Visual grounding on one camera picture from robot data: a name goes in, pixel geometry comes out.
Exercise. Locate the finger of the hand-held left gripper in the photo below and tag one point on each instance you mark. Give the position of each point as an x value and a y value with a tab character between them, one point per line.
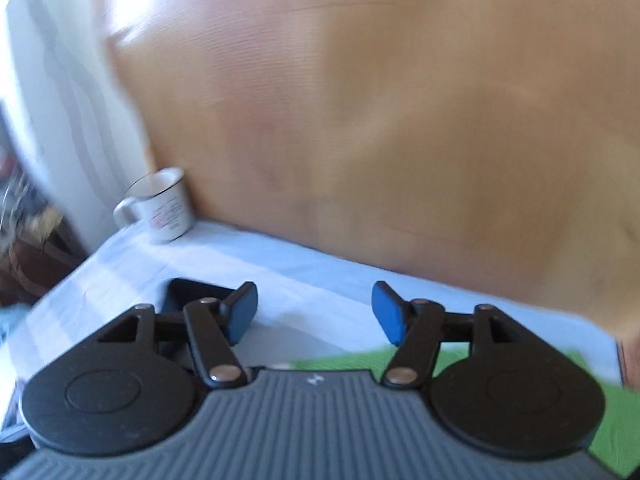
200	285

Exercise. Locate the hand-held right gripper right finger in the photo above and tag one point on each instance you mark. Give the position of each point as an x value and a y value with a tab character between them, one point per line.
387	312

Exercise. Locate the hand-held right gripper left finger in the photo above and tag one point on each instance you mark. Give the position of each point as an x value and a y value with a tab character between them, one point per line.
242	315

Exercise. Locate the black green knitted sweater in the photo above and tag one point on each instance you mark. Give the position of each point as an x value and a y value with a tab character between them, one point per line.
615	425

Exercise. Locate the striped blue white bed sheet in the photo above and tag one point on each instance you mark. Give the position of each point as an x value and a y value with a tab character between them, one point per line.
310	280

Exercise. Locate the white enamel mug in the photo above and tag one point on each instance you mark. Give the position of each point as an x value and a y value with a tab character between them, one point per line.
165	215

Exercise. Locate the dark clutter pile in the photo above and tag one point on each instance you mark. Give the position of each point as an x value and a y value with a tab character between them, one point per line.
30	240

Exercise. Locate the wood-grain wall panel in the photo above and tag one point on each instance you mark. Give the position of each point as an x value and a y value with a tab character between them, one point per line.
375	110

